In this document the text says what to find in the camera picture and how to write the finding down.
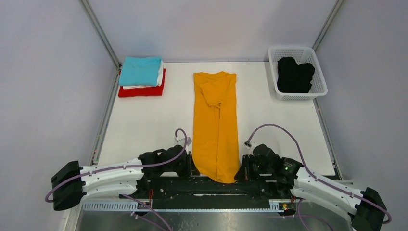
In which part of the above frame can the controller board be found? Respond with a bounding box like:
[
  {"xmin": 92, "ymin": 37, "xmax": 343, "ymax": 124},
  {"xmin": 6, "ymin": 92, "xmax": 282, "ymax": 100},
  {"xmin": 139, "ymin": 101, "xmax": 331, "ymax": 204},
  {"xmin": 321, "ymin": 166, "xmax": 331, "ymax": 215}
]
[
  {"xmin": 137, "ymin": 200, "xmax": 152, "ymax": 210},
  {"xmin": 278, "ymin": 202, "xmax": 293, "ymax": 211}
]

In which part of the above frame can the folded cyan t shirt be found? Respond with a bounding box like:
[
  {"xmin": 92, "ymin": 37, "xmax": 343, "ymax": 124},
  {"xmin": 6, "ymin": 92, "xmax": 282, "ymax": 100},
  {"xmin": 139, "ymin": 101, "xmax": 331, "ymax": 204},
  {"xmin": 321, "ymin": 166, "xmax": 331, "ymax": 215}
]
[{"xmin": 119, "ymin": 56, "xmax": 162, "ymax": 87}]

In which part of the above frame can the folded red t shirt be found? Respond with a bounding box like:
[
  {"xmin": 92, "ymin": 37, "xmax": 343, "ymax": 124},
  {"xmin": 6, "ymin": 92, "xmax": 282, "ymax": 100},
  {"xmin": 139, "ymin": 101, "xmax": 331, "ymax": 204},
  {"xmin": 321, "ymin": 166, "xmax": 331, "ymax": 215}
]
[{"xmin": 118, "ymin": 69, "xmax": 166, "ymax": 98}]

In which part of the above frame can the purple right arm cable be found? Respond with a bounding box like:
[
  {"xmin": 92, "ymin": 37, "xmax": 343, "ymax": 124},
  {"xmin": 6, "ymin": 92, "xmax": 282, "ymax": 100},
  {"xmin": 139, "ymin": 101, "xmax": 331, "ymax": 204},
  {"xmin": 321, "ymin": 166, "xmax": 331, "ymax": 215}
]
[{"xmin": 244, "ymin": 123, "xmax": 393, "ymax": 231}]

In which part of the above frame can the left controller board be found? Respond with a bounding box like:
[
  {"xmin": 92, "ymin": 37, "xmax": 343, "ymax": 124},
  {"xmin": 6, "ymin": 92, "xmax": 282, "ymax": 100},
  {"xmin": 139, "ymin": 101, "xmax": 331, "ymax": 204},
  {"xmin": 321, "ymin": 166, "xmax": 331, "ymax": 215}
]
[{"xmin": 137, "ymin": 200, "xmax": 152, "ymax": 210}]

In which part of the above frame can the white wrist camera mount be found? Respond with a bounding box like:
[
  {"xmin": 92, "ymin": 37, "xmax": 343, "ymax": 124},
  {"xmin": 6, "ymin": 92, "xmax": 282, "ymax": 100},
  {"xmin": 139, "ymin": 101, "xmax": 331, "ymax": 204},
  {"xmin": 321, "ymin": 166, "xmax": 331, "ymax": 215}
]
[
  {"xmin": 175, "ymin": 136, "xmax": 192, "ymax": 148},
  {"xmin": 244, "ymin": 140, "xmax": 253, "ymax": 149}
]

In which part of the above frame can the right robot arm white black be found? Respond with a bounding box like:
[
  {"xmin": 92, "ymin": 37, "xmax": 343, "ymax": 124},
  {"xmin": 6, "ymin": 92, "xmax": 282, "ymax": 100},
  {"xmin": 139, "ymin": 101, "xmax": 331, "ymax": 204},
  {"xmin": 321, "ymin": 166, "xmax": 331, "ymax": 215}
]
[{"xmin": 234, "ymin": 144, "xmax": 386, "ymax": 231}]

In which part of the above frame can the right aluminium corner post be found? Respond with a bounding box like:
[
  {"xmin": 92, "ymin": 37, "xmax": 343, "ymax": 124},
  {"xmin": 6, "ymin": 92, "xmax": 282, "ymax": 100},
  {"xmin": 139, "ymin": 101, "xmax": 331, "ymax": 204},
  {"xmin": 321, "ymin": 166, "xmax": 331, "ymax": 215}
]
[{"xmin": 312, "ymin": 0, "xmax": 345, "ymax": 51}]

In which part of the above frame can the aluminium corner post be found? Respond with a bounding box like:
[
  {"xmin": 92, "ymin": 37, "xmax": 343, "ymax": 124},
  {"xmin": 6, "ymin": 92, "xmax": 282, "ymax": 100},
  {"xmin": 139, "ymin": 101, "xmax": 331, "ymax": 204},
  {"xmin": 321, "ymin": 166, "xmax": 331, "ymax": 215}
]
[
  {"xmin": 79, "ymin": 0, "xmax": 122, "ymax": 69},
  {"xmin": 312, "ymin": 0, "xmax": 345, "ymax": 51}
]

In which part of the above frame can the folded white t shirt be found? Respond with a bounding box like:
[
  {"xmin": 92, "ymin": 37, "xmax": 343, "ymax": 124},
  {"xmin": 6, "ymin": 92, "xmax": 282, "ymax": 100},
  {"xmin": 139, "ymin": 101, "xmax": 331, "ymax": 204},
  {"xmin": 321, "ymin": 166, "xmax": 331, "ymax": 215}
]
[{"xmin": 123, "ymin": 61, "xmax": 164, "ymax": 90}]

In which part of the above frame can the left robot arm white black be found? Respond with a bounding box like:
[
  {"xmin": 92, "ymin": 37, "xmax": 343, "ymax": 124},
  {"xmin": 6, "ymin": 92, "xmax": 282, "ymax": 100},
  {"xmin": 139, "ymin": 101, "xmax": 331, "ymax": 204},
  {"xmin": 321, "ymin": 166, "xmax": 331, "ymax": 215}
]
[{"xmin": 50, "ymin": 145, "xmax": 199, "ymax": 211}]

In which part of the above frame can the right controller board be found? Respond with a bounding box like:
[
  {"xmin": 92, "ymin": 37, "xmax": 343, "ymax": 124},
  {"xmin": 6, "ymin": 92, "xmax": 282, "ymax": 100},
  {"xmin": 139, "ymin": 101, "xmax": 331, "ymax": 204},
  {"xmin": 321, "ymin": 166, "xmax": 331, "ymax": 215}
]
[{"xmin": 278, "ymin": 202, "xmax": 293, "ymax": 211}]

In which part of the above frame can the left aluminium corner post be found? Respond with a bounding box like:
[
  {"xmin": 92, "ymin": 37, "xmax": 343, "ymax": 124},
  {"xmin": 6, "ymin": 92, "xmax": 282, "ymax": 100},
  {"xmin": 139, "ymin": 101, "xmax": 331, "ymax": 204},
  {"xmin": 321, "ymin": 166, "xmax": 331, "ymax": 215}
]
[{"xmin": 79, "ymin": 0, "xmax": 122, "ymax": 69}]

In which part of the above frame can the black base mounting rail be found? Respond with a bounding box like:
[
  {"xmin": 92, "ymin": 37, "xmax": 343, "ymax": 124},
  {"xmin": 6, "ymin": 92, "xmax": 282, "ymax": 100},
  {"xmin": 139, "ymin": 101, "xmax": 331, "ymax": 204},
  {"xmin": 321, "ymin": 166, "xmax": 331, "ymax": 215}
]
[{"xmin": 119, "ymin": 175, "xmax": 297, "ymax": 209}]

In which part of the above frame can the white slotted cable duct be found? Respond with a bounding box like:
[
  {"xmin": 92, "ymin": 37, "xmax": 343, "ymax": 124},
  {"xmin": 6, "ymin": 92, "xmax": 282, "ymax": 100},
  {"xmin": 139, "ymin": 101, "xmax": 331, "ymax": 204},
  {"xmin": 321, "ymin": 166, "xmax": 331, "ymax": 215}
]
[{"xmin": 81, "ymin": 200, "xmax": 285, "ymax": 213}]

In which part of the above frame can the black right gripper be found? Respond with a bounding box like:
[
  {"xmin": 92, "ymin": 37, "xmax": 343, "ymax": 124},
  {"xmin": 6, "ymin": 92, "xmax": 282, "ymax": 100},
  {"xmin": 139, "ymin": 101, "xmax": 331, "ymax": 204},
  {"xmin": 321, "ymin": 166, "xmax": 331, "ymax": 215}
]
[{"xmin": 234, "ymin": 154, "xmax": 273, "ymax": 180}]

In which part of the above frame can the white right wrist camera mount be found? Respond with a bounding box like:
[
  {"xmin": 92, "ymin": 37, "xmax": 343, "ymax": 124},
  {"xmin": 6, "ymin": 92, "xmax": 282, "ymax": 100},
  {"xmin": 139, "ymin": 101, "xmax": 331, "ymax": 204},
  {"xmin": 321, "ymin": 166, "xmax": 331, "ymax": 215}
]
[{"xmin": 244, "ymin": 140, "xmax": 253, "ymax": 149}]

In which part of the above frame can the yellow t shirt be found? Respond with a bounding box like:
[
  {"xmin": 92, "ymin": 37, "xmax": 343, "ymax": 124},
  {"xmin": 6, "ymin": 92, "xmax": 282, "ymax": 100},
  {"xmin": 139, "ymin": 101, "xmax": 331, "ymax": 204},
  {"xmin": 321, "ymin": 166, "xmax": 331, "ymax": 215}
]
[{"xmin": 192, "ymin": 72, "xmax": 239, "ymax": 184}]

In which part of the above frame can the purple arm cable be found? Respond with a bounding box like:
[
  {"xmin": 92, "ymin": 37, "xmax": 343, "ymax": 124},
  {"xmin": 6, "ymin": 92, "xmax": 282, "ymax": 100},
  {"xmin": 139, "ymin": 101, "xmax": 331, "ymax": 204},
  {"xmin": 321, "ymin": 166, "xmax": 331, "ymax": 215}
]
[
  {"xmin": 44, "ymin": 128, "xmax": 189, "ymax": 231},
  {"xmin": 244, "ymin": 123, "xmax": 393, "ymax": 231}
]

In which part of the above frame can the white plastic laundry basket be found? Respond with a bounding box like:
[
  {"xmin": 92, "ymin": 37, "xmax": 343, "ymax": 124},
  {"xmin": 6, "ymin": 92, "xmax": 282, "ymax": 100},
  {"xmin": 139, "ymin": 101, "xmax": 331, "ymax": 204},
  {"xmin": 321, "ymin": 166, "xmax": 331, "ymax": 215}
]
[{"xmin": 268, "ymin": 46, "xmax": 328, "ymax": 101}]

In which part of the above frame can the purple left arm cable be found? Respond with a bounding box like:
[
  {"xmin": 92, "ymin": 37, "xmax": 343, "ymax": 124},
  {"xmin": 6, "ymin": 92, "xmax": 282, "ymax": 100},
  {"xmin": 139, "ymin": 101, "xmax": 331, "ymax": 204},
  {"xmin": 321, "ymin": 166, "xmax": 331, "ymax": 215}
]
[{"xmin": 44, "ymin": 128, "xmax": 189, "ymax": 231}]

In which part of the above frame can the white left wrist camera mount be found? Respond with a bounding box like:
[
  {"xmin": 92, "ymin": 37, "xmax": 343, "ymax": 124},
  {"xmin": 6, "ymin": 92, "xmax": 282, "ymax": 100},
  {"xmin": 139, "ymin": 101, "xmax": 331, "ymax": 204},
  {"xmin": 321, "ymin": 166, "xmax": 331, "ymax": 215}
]
[{"xmin": 175, "ymin": 136, "xmax": 192, "ymax": 148}]

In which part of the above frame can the black t shirt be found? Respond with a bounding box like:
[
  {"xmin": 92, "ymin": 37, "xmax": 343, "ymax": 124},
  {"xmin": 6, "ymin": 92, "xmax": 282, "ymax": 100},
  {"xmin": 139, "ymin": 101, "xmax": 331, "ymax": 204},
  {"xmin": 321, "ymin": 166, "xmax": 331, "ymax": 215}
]
[{"xmin": 277, "ymin": 57, "xmax": 315, "ymax": 93}]

